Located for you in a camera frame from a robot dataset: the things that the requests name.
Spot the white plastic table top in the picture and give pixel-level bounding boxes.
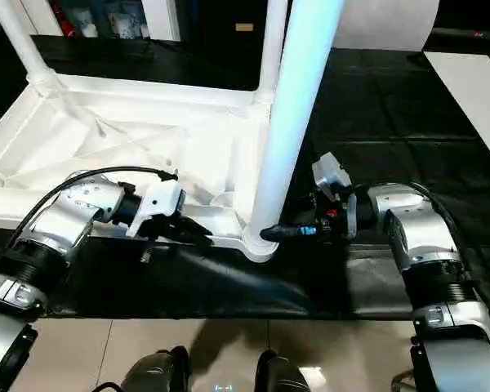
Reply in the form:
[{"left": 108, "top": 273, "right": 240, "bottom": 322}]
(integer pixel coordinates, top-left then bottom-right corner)
[{"left": 0, "top": 75, "right": 282, "bottom": 265}]

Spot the black work mat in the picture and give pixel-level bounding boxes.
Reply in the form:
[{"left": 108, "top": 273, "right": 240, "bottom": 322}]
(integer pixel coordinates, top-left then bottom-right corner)
[{"left": 0, "top": 34, "right": 490, "bottom": 322}]

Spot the dark right robot foot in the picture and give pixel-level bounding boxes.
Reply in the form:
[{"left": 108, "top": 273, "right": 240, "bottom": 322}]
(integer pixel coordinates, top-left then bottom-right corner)
[{"left": 256, "top": 350, "right": 312, "bottom": 392}]

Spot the dark robot foot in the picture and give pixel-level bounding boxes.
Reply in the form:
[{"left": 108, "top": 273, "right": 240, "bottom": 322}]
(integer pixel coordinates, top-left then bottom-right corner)
[
  {"left": 256, "top": 350, "right": 312, "bottom": 392},
  {"left": 121, "top": 345, "right": 192, "bottom": 392}
]

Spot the dark left robot foot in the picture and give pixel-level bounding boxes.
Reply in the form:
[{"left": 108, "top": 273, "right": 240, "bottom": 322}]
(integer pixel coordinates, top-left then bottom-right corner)
[{"left": 121, "top": 345, "right": 192, "bottom": 392}]

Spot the black box with gold label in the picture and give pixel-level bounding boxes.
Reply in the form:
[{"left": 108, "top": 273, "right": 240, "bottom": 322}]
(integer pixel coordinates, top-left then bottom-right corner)
[{"left": 178, "top": 0, "right": 271, "bottom": 90}]

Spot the grey cushion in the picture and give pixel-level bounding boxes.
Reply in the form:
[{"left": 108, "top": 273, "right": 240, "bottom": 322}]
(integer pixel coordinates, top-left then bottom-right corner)
[{"left": 333, "top": 0, "right": 441, "bottom": 53}]

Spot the white glass-door cabinet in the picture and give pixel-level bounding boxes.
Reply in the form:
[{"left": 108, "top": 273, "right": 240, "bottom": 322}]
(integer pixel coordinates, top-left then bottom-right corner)
[{"left": 0, "top": 0, "right": 185, "bottom": 42}]

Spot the black bar with red mark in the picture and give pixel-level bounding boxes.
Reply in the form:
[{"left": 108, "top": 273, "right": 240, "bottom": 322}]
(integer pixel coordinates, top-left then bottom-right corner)
[{"left": 427, "top": 29, "right": 490, "bottom": 42}]

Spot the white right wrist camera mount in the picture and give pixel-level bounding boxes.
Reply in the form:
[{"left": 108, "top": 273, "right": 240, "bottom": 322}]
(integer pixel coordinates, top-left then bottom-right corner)
[{"left": 311, "top": 150, "right": 359, "bottom": 240}]

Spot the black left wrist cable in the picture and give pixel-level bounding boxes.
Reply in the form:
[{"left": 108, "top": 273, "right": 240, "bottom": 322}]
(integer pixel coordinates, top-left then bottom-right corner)
[{"left": 2, "top": 166, "right": 180, "bottom": 255}]

